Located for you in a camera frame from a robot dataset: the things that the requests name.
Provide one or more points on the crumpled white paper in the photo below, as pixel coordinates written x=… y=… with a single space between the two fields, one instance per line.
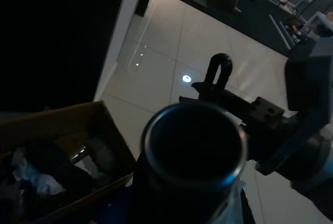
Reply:
x=44 y=182

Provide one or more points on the white table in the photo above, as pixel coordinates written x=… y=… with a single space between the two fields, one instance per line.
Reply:
x=318 y=20

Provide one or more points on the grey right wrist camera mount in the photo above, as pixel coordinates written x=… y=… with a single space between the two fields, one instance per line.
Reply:
x=309 y=78

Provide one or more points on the grey cylindrical can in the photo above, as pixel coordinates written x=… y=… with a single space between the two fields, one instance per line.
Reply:
x=100 y=152

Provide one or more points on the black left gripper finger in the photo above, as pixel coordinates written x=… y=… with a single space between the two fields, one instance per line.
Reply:
x=205 y=91

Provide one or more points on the white tube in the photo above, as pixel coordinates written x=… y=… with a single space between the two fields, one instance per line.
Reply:
x=279 y=30

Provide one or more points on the brown cardboard box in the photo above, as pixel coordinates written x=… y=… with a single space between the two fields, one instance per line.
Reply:
x=86 y=120

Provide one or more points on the dark grey floor rug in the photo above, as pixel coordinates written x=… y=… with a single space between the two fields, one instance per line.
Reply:
x=249 y=21

